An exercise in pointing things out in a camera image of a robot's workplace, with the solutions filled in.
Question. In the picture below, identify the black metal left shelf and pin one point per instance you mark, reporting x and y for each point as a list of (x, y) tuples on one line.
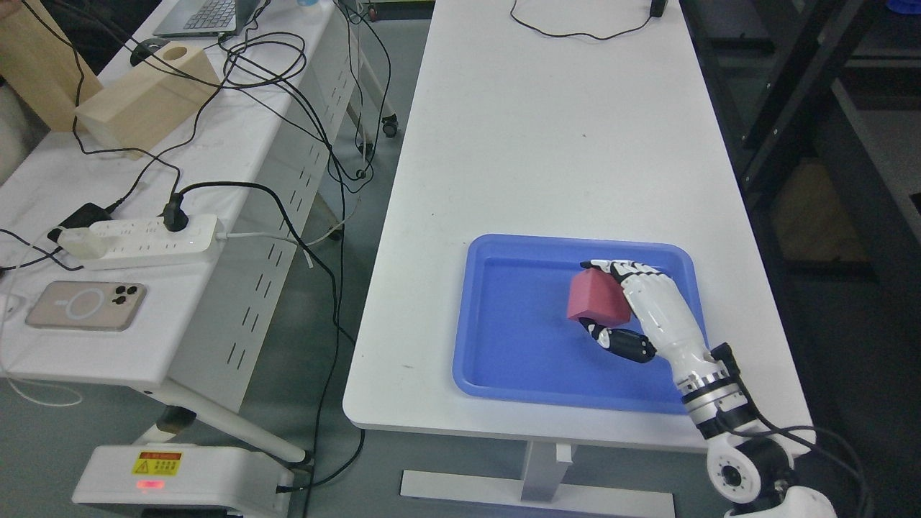
[(836, 78)]

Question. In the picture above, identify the wooden box with hole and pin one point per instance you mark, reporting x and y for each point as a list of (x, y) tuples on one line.
[(146, 104)]

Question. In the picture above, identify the white side desk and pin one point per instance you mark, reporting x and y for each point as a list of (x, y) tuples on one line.
[(253, 157)]

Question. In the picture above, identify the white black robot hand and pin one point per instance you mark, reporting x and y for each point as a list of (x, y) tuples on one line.
[(665, 318)]

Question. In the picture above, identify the smartphone in clear case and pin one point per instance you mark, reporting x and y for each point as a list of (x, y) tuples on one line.
[(87, 305)]

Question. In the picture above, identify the white power strip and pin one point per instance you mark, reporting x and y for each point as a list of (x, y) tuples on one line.
[(141, 243)]

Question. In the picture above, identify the blue plastic tray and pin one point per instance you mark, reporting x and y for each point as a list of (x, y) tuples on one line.
[(514, 340)]

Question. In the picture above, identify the white table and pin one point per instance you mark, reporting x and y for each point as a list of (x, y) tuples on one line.
[(517, 133)]

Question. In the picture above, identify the white machine with warning label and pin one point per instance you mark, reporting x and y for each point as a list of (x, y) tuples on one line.
[(142, 481)]

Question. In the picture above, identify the pink foam block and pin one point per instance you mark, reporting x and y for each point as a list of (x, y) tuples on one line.
[(597, 296)]

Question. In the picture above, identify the grey laptop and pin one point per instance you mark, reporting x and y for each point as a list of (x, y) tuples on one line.
[(202, 19)]

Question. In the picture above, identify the black power adapter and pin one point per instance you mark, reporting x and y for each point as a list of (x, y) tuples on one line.
[(85, 216)]

